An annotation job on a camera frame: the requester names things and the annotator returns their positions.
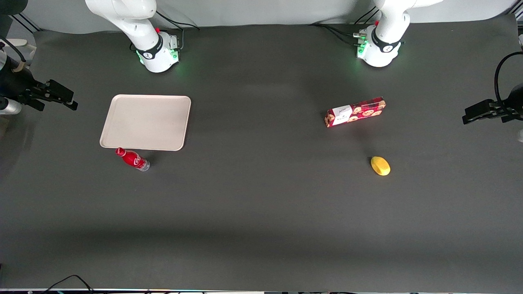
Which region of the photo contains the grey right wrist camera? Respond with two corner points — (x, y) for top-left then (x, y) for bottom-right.
(0, 97), (22, 116)

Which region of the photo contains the black cable at table edge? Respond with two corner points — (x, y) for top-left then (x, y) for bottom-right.
(40, 274), (95, 294)

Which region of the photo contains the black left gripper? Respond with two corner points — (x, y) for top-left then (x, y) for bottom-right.
(462, 83), (523, 125)

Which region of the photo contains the yellow lemon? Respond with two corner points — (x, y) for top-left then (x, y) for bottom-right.
(371, 156), (391, 176)

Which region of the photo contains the red cookie box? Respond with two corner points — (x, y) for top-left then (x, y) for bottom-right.
(324, 96), (387, 128)

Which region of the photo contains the black left wrist cable loop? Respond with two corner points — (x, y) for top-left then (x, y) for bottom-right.
(494, 51), (523, 107)

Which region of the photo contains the black arm base cable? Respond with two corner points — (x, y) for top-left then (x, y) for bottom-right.
(309, 22), (366, 46)
(154, 11), (201, 51)

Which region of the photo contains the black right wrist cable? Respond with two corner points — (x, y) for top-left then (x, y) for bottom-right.
(0, 36), (27, 63)

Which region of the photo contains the beige plastic tray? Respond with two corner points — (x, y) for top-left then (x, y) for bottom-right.
(99, 94), (192, 151)

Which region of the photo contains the red coke bottle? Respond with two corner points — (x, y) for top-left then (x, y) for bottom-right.
(115, 147), (151, 172)

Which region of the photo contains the black right arm base cable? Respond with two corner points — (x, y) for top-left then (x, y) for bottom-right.
(154, 11), (201, 51)

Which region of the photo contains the black left arm base cable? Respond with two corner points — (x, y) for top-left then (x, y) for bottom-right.
(309, 22), (366, 46)

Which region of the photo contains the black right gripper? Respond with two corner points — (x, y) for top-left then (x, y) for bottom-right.
(0, 57), (79, 111)

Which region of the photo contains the beige flat plate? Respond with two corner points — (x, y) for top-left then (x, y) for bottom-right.
(5, 38), (37, 53)

